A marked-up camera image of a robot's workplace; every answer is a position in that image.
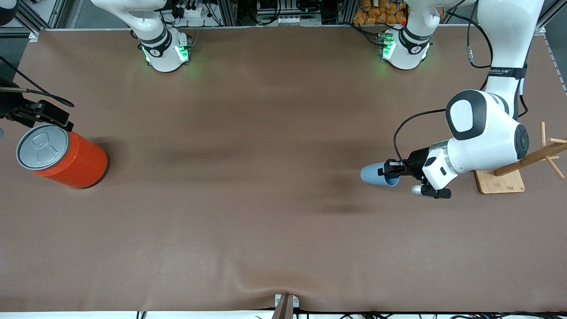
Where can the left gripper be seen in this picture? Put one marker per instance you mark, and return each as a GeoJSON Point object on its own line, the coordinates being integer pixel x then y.
{"type": "Point", "coordinates": [417, 161]}

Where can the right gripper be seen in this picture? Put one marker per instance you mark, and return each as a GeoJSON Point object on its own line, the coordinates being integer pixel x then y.
{"type": "Point", "coordinates": [13, 108]}

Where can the light blue plastic cup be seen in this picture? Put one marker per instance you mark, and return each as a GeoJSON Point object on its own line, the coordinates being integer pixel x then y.
{"type": "Point", "coordinates": [371, 174]}

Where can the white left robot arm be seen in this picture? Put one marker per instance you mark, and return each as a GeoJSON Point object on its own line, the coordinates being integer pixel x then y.
{"type": "Point", "coordinates": [487, 133]}

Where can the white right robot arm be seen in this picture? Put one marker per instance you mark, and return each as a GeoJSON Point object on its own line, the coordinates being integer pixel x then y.
{"type": "Point", "coordinates": [157, 40]}

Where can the wooden cup rack stand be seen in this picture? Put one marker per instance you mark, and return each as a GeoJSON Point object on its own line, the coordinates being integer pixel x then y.
{"type": "Point", "coordinates": [500, 182]}

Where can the orange can-shaped container, grey lid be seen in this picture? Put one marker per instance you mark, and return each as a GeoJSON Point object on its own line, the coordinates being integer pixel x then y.
{"type": "Point", "coordinates": [75, 161]}

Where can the brown table mat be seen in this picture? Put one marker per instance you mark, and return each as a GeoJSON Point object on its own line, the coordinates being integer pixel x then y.
{"type": "Point", "coordinates": [283, 230]}

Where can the orange snack packages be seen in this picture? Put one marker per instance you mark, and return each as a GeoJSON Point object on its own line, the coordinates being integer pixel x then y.
{"type": "Point", "coordinates": [381, 13]}

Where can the power strip with black plugs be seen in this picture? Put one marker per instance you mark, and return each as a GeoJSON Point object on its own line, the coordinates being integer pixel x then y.
{"type": "Point", "coordinates": [191, 9]}

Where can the white power strip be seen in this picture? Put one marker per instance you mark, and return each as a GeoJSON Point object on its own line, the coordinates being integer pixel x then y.
{"type": "Point", "coordinates": [292, 20]}

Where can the metal bracket with brown bar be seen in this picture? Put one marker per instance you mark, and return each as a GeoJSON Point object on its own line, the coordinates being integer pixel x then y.
{"type": "Point", "coordinates": [285, 305]}

